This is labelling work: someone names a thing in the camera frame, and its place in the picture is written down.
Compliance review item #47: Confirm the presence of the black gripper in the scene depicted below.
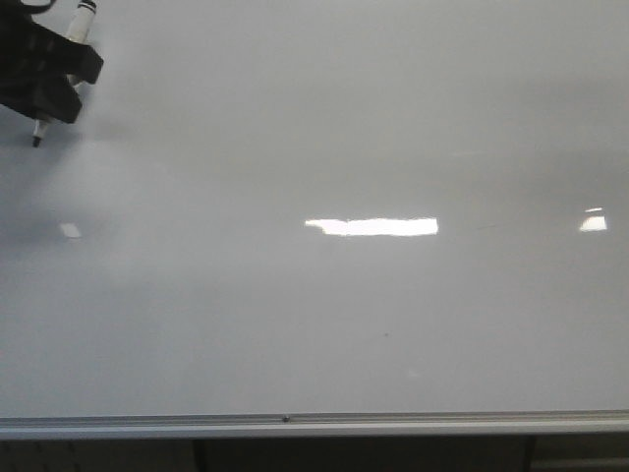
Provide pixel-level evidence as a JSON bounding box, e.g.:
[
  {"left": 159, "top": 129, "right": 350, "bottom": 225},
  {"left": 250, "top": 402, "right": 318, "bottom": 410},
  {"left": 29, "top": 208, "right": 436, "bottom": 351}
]
[{"left": 1, "top": 1, "right": 104, "bottom": 124}]

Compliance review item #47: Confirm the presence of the aluminium whiteboard frame rail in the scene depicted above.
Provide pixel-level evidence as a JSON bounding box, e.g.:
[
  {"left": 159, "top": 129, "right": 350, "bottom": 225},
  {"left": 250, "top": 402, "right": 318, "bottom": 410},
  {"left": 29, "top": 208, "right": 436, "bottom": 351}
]
[{"left": 1, "top": 410, "right": 628, "bottom": 441}]

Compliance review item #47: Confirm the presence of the white black whiteboard marker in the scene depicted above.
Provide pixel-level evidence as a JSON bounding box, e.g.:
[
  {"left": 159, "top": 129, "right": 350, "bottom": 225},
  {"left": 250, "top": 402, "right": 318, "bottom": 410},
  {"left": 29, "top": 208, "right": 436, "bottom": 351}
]
[{"left": 32, "top": 0, "right": 97, "bottom": 148}]

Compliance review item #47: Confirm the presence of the white whiteboard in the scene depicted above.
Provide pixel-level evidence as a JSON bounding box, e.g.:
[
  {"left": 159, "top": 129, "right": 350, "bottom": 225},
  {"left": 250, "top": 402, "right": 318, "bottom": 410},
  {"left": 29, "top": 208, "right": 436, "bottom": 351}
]
[{"left": 1, "top": 1, "right": 628, "bottom": 418}]

